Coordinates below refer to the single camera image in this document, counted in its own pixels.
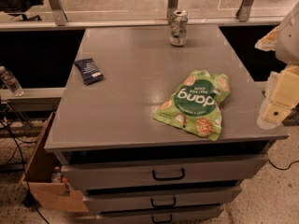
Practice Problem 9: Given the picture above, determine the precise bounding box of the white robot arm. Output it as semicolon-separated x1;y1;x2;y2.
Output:
255;3;299;130

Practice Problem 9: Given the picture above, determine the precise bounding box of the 7up soda can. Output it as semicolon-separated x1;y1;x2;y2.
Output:
170;10;188;47

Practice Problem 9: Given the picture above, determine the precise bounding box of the green dang chips bag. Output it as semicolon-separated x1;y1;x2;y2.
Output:
153;70;230;141

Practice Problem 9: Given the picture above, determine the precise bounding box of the grey bottom drawer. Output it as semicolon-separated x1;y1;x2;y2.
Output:
96;204;223;224

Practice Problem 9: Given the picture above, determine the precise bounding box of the grey drawer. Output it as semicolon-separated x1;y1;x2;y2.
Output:
96;204;223;224
62;154;268;190
83;186;241;213

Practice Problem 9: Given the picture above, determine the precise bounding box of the grey middle drawer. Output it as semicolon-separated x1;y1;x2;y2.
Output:
83;186;241;213

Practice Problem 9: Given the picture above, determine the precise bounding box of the grey top drawer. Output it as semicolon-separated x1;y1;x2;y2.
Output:
62;154;268;190

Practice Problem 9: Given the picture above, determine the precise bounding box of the grey metal railing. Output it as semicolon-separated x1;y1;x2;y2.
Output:
0;0;299;32

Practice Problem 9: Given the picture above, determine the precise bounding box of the cardboard box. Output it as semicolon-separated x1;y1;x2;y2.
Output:
20;112;88;213

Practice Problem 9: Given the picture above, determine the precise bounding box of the clear plastic water bottle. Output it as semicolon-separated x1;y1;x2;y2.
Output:
0;66;23;96

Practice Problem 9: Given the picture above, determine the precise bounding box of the black floor cable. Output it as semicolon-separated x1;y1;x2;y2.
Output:
0;103;50;224

